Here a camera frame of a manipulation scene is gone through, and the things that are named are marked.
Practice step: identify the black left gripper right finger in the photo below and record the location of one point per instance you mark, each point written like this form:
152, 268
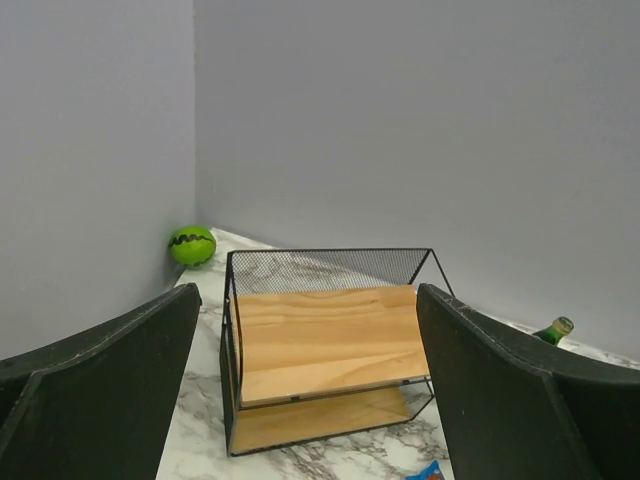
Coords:
514, 407

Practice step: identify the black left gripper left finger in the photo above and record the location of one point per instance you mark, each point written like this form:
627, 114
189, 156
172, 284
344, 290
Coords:
98, 404

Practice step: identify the blue M&M's candy bag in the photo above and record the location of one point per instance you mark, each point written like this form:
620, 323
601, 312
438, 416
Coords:
431, 472

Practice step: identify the green glass bottle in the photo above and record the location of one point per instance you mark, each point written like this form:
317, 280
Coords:
560, 327

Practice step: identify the green watermelon ball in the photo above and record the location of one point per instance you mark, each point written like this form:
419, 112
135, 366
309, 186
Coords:
192, 246

